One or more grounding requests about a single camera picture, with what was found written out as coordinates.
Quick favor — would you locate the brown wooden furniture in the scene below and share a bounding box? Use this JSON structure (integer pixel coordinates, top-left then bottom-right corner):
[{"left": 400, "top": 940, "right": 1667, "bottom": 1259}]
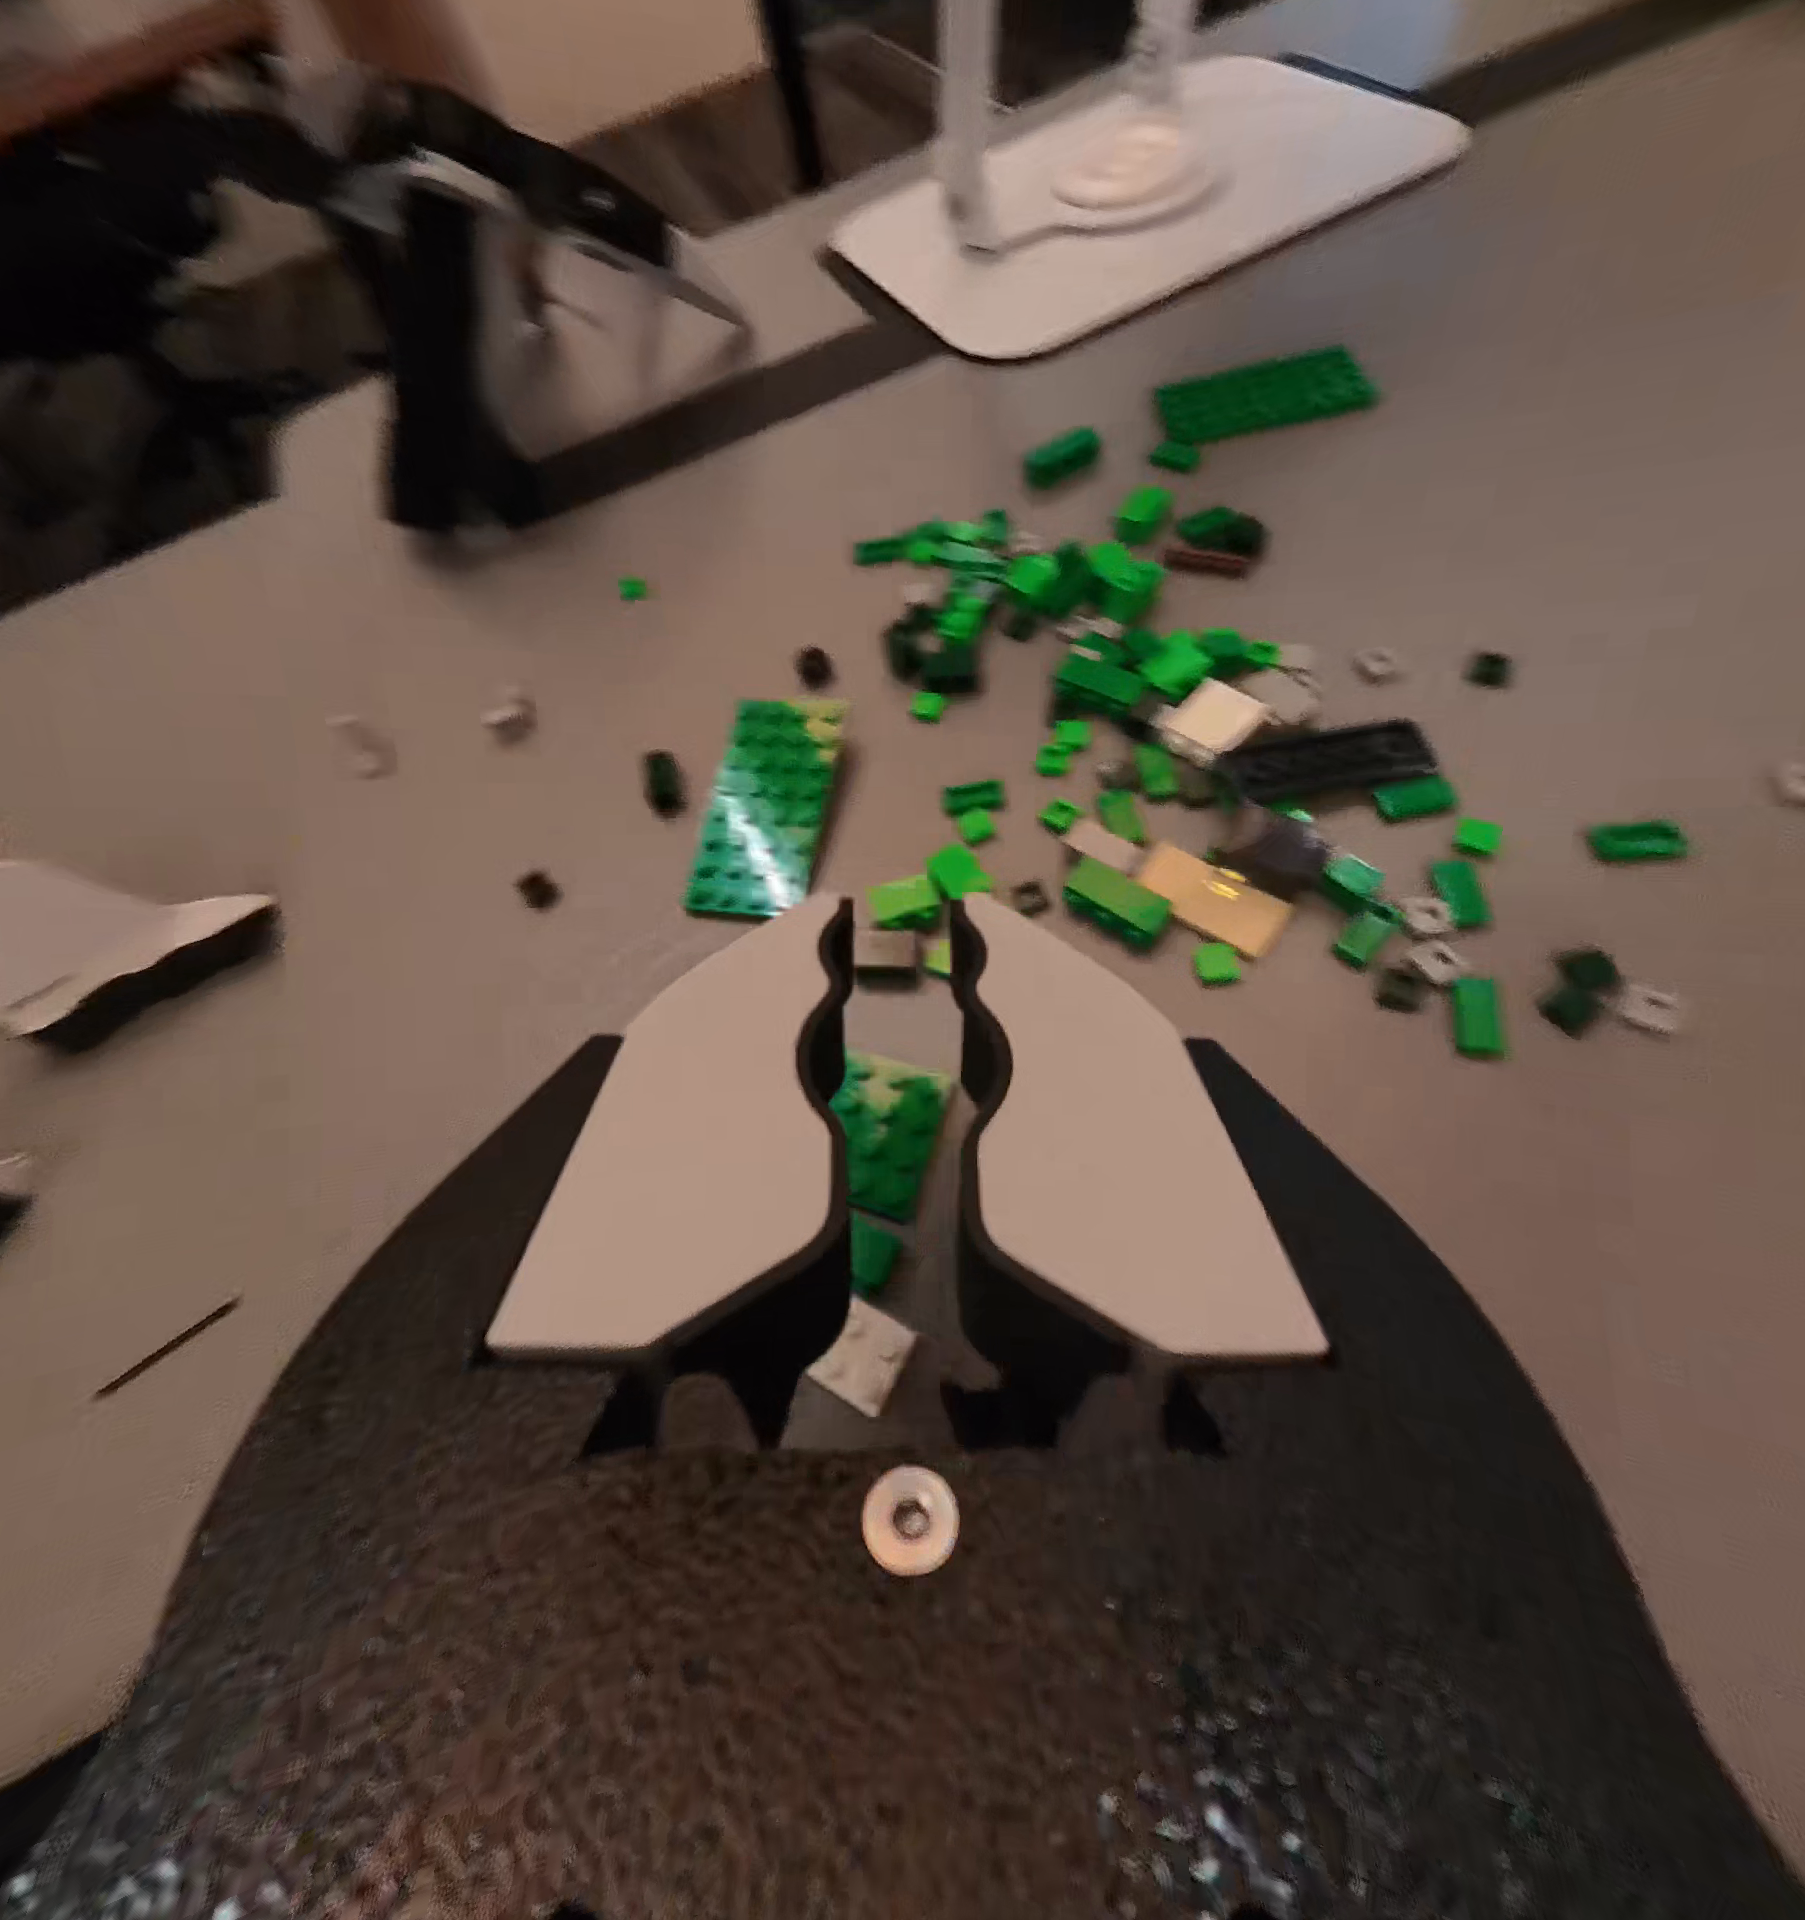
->
[{"left": 0, "top": 0, "right": 280, "bottom": 158}]

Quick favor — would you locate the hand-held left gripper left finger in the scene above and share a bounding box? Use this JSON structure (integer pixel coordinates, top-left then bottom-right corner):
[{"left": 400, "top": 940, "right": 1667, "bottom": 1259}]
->
[{"left": 482, "top": 892, "right": 859, "bottom": 1450}]

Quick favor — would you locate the dark brown lego piece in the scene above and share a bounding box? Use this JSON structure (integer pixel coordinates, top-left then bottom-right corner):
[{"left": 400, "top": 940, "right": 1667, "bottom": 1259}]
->
[{"left": 1236, "top": 808, "right": 1327, "bottom": 890}]

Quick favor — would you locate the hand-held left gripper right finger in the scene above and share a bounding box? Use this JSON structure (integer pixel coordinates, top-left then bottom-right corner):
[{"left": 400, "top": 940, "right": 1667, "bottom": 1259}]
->
[{"left": 946, "top": 892, "right": 1334, "bottom": 1450}]

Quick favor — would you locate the tan lego tile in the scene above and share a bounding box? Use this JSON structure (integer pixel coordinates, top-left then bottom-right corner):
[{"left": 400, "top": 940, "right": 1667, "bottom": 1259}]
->
[{"left": 1139, "top": 842, "right": 1298, "bottom": 961}]

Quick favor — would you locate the thin dark stick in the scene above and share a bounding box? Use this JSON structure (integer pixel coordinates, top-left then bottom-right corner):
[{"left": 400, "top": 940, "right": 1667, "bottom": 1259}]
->
[{"left": 92, "top": 1297, "right": 243, "bottom": 1400}]

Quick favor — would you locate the black bag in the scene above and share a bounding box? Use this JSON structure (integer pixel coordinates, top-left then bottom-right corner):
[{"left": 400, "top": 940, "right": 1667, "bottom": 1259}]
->
[{"left": 0, "top": 61, "right": 392, "bottom": 601}]

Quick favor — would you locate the black lego plate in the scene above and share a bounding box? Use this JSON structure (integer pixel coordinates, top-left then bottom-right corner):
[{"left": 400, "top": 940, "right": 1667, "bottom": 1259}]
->
[{"left": 1217, "top": 721, "right": 1443, "bottom": 806}]

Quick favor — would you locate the medium green lego plate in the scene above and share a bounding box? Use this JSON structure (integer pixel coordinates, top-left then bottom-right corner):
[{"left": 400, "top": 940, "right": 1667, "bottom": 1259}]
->
[{"left": 681, "top": 697, "right": 853, "bottom": 921}]

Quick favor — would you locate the large green lego plate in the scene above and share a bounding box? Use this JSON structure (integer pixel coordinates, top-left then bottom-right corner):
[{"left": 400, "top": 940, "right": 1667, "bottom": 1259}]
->
[{"left": 828, "top": 1051, "right": 952, "bottom": 1224}]

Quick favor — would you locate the long green lego plate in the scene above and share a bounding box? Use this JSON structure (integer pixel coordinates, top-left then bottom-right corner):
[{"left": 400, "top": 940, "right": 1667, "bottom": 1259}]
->
[{"left": 1152, "top": 346, "right": 1381, "bottom": 447}]

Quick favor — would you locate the black metal leg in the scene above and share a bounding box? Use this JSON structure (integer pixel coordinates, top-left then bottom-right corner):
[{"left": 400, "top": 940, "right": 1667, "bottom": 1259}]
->
[{"left": 756, "top": 0, "right": 831, "bottom": 194}]

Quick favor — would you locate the black stand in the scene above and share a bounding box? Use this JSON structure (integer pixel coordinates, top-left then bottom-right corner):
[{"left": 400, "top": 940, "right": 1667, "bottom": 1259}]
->
[{"left": 328, "top": 75, "right": 762, "bottom": 535}]

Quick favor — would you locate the pile of small lego pieces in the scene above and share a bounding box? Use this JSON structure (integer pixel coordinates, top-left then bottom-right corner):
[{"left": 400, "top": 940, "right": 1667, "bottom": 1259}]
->
[{"left": 855, "top": 427, "right": 1691, "bottom": 1061}]

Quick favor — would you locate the white lego tile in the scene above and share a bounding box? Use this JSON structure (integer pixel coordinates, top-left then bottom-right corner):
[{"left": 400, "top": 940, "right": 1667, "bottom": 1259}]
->
[{"left": 1155, "top": 678, "right": 1277, "bottom": 762}]

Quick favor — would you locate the white stand base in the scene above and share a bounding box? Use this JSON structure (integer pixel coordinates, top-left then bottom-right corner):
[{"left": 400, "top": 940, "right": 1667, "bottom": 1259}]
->
[{"left": 823, "top": 0, "right": 1475, "bottom": 365}]

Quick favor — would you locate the white lego brick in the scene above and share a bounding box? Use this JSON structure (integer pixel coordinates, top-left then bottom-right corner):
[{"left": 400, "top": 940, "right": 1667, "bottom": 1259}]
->
[{"left": 805, "top": 1299, "right": 920, "bottom": 1418}]

